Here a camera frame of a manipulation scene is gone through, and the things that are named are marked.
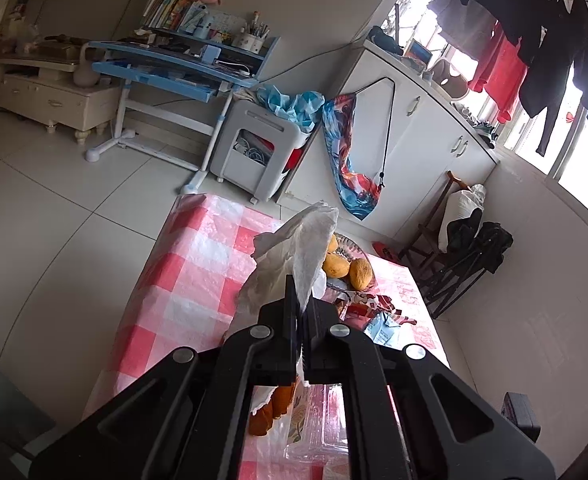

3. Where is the wooden chair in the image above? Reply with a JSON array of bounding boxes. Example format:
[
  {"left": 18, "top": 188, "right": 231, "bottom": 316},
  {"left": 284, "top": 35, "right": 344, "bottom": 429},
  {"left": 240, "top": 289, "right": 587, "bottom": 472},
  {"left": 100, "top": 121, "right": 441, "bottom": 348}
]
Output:
[{"left": 399, "top": 170, "right": 470, "bottom": 278}]

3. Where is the white paper towel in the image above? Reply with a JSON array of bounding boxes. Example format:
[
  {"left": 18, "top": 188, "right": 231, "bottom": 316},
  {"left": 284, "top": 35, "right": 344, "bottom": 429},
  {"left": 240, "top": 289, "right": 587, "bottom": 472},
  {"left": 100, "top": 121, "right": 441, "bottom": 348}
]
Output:
[{"left": 236, "top": 202, "right": 338, "bottom": 321}]

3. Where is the red snack wrapper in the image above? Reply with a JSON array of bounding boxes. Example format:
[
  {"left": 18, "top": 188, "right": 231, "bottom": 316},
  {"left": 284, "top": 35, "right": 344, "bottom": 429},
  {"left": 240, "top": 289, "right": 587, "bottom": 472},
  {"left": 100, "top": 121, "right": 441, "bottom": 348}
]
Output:
[{"left": 332, "top": 292, "right": 416, "bottom": 332}]

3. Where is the cream tv stand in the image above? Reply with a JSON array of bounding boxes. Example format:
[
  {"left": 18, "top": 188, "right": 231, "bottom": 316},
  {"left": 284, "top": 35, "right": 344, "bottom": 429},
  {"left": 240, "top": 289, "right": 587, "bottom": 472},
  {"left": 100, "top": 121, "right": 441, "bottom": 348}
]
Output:
[{"left": 0, "top": 55, "right": 120, "bottom": 145}]

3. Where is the white tall cabinet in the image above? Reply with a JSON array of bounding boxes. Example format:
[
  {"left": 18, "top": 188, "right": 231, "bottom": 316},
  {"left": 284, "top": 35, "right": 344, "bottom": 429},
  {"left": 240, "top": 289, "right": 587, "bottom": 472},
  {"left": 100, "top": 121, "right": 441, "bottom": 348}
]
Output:
[{"left": 276, "top": 39, "right": 500, "bottom": 246}]

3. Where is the white plastic stool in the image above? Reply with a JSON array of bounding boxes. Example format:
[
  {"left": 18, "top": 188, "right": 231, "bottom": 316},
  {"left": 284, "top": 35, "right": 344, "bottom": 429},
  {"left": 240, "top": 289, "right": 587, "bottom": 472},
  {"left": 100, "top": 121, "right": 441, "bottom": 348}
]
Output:
[{"left": 209, "top": 100, "right": 309, "bottom": 203}]

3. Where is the black hanging garment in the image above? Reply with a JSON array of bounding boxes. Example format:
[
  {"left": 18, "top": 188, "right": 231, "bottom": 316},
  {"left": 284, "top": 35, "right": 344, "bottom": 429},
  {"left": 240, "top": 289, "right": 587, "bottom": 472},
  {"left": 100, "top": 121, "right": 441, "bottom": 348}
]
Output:
[{"left": 460, "top": 0, "right": 588, "bottom": 156}]

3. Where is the colourful hanging bag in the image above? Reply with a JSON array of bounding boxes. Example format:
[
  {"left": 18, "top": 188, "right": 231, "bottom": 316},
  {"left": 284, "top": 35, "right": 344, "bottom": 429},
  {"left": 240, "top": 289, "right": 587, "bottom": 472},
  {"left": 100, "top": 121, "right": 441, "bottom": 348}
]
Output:
[{"left": 321, "top": 92, "right": 383, "bottom": 220}]

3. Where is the yellow mango right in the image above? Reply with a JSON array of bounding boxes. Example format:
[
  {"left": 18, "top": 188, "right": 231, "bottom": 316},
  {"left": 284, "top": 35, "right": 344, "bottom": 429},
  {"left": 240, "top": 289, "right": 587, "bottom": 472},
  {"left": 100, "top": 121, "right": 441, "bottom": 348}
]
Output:
[{"left": 348, "top": 258, "right": 373, "bottom": 292}]

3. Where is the red slipper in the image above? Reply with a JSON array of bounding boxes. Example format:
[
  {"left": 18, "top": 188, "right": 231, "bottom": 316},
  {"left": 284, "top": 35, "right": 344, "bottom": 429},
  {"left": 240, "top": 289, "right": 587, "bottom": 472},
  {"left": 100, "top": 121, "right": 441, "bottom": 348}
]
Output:
[{"left": 372, "top": 242, "right": 400, "bottom": 264}]

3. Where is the blue kids study desk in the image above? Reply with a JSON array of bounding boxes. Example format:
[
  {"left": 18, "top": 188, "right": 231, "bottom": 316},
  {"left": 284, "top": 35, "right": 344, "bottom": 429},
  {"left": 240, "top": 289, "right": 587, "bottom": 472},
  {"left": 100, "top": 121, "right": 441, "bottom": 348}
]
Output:
[{"left": 85, "top": 29, "right": 279, "bottom": 194}]

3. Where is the white pen holder cup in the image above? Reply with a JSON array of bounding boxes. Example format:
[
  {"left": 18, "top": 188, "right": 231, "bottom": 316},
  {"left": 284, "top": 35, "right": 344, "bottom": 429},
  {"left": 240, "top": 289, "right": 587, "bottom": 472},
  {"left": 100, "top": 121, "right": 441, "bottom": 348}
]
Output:
[{"left": 234, "top": 32, "right": 265, "bottom": 54}]

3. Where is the row of books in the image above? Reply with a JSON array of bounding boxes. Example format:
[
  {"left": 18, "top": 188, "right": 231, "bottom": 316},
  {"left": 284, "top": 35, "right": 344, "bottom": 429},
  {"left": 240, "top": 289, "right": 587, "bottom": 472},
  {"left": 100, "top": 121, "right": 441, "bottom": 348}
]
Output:
[{"left": 141, "top": 0, "right": 220, "bottom": 32}]

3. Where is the red white checkered tablecloth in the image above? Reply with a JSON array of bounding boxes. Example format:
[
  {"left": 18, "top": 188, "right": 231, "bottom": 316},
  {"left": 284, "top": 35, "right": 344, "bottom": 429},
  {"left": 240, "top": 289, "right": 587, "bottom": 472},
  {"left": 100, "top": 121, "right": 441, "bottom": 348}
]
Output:
[{"left": 82, "top": 194, "right": 449, "bottom": 479}]

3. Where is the light blue crumpled cloth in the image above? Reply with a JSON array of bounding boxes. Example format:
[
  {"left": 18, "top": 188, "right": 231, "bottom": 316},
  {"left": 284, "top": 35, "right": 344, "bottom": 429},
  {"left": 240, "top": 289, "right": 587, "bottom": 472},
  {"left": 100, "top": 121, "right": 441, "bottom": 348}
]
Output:
[{"left": 256, "top": 84, "right": 326, "bottom": 133}]

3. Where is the yellow mango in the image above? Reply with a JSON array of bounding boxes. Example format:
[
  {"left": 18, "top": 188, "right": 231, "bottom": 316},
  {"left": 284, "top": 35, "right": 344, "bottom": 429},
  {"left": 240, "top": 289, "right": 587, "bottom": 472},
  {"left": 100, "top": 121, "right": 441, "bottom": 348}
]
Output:
[
  {"left": 326, "top": 234, "right": 338, "bottom": 254},
  {"left": 348, "top": 258, "right": 373, "bottom": 292},
  {"left": 322, "top": 252, "right": 350, "bottom": 278}
]

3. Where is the clear plastic container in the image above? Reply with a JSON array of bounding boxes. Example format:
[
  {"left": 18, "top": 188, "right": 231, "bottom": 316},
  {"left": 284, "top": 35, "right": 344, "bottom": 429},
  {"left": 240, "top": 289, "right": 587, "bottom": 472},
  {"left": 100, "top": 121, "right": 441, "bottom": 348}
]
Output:
[{"left": 284, "top": 382, "right": 348, "bottom": 464}]

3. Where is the red hanging garment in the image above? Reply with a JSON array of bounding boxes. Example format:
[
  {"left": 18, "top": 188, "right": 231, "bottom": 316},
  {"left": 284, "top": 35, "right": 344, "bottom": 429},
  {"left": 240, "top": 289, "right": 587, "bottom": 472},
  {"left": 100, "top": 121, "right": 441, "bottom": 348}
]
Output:
[{"left": 468, "top": 22, "right": 528, "bottom": 124}]

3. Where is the blue milk carton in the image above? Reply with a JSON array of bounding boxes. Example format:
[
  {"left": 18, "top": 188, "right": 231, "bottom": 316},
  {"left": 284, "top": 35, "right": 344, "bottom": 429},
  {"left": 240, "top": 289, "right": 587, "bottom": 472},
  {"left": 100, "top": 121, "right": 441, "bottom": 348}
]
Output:
[{"left": 364, "top": 312, "right": 400, "bottom": 348}]

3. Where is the yellow mango back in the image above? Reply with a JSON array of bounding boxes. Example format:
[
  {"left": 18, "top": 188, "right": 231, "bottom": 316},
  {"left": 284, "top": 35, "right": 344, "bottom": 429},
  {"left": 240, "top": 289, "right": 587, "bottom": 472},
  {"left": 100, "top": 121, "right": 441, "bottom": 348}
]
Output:
[{"left": 326, "top": 234, "right": 338, "bottom": 254}]

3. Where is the orange peel piece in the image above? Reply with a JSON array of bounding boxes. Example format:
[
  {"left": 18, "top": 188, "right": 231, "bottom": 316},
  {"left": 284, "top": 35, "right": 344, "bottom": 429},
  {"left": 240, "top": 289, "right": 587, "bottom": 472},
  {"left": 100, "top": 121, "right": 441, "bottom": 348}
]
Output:
[{"left": 247, "top": 382, "right": 296, "bottom": 437}]

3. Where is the cream kettlebell vase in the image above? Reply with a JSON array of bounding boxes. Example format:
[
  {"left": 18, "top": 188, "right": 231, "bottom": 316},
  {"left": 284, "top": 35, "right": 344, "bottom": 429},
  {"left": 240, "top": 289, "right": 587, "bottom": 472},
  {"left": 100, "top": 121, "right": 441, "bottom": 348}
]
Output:
[{"left": 73, "top": 44, "right": 100, "bottom": 88}]

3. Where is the white stuffed bag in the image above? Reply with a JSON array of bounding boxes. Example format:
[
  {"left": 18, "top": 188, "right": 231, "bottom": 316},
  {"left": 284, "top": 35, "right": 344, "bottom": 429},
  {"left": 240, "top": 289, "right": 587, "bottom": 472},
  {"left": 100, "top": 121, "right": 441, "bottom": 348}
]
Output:
[{"left": 438, "top": 184, "right": 486, "bottom": 254}]

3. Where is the wicker fruit basket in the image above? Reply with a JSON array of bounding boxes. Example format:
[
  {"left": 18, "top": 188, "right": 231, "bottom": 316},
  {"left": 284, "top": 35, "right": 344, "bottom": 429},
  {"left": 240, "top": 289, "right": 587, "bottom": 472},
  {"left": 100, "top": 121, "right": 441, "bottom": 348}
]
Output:
[{"left": 326, "top": 233, "right": 376, "bottom": 292}]

